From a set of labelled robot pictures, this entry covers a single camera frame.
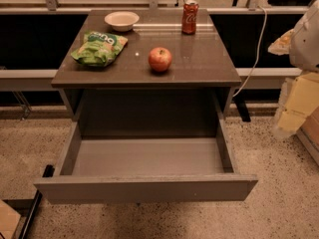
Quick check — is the red apple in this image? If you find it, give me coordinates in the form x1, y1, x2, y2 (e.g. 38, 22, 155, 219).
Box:
149, 47, 172, 73

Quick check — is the grey cabinet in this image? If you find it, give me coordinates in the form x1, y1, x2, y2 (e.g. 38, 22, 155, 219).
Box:
52, 10, 240, 138

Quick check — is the open grey top drawer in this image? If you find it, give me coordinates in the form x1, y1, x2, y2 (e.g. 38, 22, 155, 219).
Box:
33, 89, 259, 205

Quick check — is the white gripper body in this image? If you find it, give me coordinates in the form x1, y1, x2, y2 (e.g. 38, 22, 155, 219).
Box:
289, 4, 319, 72

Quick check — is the white bowl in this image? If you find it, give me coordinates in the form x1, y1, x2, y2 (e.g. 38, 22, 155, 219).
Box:
105, 11, 140, 32

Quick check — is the red soda can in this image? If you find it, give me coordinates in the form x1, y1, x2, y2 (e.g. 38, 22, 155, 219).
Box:
181, 0, 199, 35

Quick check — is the black floor bracket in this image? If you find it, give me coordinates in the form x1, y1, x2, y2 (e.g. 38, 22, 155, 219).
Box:
18, 164, 54, 239

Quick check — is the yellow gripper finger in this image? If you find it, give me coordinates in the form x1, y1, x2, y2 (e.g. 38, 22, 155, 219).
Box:
272, 73, 319, 139
268, 30, 294, 56

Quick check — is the green chip bag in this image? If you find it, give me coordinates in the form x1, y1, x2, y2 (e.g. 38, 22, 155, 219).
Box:
71, 31, 128, 67

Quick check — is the white cable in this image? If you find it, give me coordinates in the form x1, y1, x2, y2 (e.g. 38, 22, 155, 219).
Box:
232, 5, 269, 99

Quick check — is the cardboard box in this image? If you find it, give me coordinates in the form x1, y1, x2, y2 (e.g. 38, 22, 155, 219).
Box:
297, 107, 319, 165

